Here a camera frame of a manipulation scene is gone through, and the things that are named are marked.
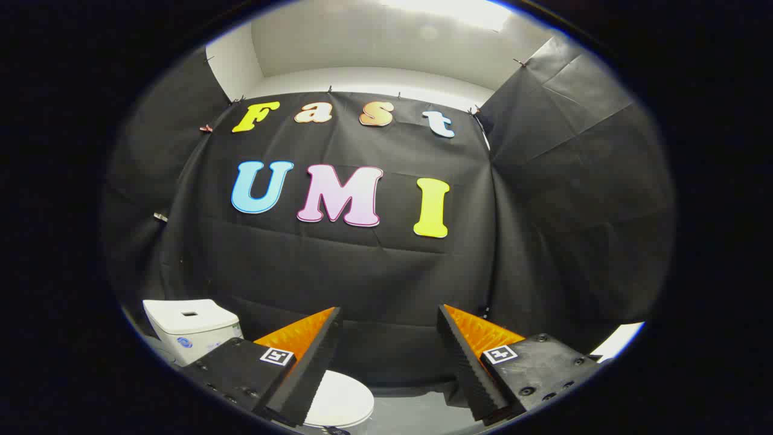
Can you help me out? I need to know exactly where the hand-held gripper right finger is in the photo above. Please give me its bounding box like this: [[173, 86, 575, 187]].
[[437, 304, 603, 422]]

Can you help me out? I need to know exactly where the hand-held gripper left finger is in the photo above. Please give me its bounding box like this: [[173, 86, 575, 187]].
[[180, 306, 344, 428]]

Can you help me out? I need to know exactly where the white toilet tank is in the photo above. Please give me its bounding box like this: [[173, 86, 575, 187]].
[[143, 298, 244, 367]]

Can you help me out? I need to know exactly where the black backdrop cloth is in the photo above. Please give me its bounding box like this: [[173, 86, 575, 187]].
[[103, 33, 676, 387]]

